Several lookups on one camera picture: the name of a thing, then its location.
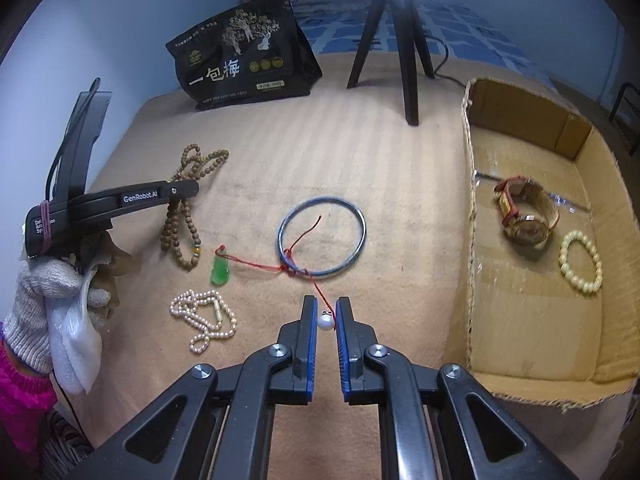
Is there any white pearl necklace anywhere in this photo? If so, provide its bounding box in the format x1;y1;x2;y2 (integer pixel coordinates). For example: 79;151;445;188
169;288;239;354

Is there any brown wooden bead necklace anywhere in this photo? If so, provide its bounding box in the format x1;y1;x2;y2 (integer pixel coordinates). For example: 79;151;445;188
159;142;231;272

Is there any green jade pendant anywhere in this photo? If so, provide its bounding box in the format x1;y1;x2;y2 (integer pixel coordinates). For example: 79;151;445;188
209;245;286;286

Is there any blue bangle ring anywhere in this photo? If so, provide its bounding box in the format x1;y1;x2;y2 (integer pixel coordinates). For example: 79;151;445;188
276;197;368;280

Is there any pink sleeve forearm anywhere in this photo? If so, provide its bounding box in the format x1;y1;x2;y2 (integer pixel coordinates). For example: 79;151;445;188
1;338;58;469

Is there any left hand white glove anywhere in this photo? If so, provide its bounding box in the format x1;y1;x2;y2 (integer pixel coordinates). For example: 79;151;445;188
1;257;84;377

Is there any white plastic bag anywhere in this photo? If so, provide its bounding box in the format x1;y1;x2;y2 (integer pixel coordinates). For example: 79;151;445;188
46;266;102;394

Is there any cardboard box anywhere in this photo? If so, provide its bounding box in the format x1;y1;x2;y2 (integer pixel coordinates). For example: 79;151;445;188
445;78;639;408

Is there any tan bed blanket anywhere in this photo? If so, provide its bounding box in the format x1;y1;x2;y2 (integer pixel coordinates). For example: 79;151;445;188
73;54;522;445

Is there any black snack bag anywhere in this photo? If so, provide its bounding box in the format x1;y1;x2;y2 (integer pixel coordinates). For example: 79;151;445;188
166;0;322;110

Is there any black metal rack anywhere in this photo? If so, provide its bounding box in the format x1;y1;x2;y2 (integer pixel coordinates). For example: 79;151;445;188
608;81;640;156

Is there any blue patterned bed sheet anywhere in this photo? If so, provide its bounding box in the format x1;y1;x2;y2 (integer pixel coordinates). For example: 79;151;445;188
298;2;552;86

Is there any black tripod stand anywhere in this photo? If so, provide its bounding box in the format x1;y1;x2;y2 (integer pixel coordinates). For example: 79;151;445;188
346;0;435;127

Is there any cream bead bracelet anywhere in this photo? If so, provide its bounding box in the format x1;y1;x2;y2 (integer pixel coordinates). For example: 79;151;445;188
558;230;604;295

